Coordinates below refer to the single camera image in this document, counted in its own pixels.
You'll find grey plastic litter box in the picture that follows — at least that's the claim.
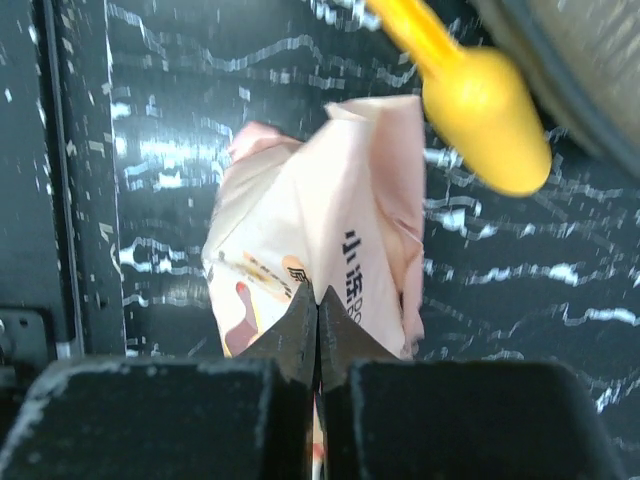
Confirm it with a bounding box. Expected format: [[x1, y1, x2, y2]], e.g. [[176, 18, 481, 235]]
[[474, 0, 639, 175]]

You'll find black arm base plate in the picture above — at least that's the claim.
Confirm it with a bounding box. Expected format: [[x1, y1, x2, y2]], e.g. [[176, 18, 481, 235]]
[[1, 1, 125, 374]]

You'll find pink cat litter bag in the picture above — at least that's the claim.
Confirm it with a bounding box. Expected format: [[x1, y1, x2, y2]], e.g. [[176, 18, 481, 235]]
[[202, 95, 425, 360]]

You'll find yellow plastic litter scoop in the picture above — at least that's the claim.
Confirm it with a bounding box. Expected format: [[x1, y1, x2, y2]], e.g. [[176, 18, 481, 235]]
[[367, 0, 551, 196]]

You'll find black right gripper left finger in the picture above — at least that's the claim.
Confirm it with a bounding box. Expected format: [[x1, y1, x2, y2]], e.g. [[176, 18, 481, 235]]
[[1, 289, 317, 479]]

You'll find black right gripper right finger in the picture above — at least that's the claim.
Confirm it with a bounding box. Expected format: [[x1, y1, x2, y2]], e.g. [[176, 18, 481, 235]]
[[318, 290, 625, 479]]

